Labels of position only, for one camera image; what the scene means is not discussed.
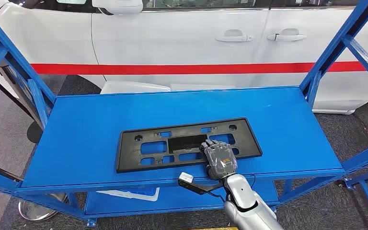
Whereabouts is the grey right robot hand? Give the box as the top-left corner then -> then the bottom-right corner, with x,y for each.
199,139 -> 238,181

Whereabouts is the black plastic plate frame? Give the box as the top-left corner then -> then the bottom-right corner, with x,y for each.
115,117 -> 264,174

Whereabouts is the white plastic part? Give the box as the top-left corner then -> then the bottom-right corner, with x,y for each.
100,80 -> 171,95

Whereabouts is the blue metal shelf rack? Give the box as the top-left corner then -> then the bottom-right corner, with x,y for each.
0,0 -> 368,228

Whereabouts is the blue plastic bin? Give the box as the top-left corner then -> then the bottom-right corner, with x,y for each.
120,187 -> 157,196

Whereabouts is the white plastic bin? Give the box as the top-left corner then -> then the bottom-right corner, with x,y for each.
96,187 -> 160,202

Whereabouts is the white car with red stripe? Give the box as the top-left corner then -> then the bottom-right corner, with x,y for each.
0,0 -> 368,115

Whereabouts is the white car side mirror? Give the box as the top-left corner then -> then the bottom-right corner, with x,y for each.
92,0 -> 144,15

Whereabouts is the black round stand base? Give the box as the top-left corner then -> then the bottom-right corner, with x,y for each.
26,120 -> 43,144

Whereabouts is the shiny steel round base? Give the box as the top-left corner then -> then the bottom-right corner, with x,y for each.
18,193 -> 68,222

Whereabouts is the black camera bracket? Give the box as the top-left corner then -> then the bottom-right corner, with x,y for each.
177,179 -> 223,195

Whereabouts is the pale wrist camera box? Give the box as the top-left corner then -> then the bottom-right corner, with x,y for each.
179,172 -> 194,184

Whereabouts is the white car door handle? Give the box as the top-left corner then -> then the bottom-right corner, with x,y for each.
215,29 -> 254,43
266,28 -> 308,42

